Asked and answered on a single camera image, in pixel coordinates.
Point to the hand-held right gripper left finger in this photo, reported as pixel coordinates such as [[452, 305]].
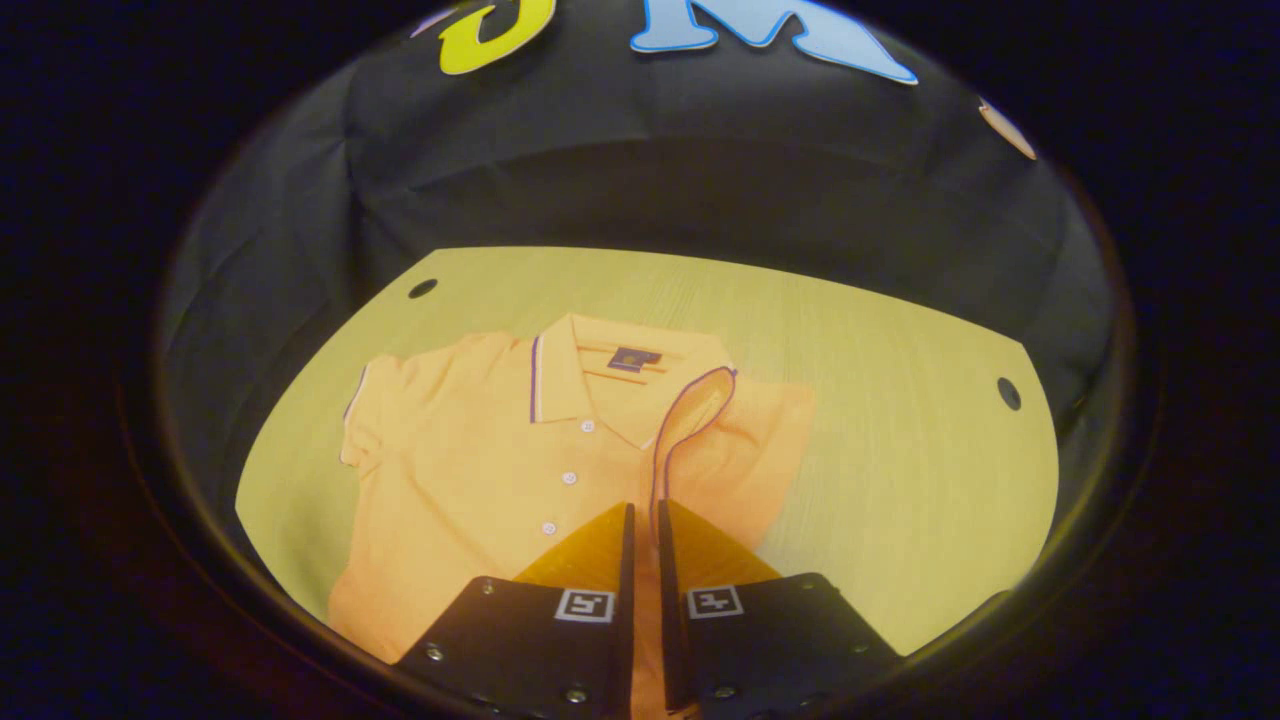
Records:
[[625, 600]]

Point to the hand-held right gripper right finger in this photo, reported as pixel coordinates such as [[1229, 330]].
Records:
[[670, 620]]

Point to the orange polo T-shirt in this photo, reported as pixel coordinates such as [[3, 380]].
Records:
[[460, 500]]

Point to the black backdrop cloth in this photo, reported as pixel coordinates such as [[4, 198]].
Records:
[[700, 180]]

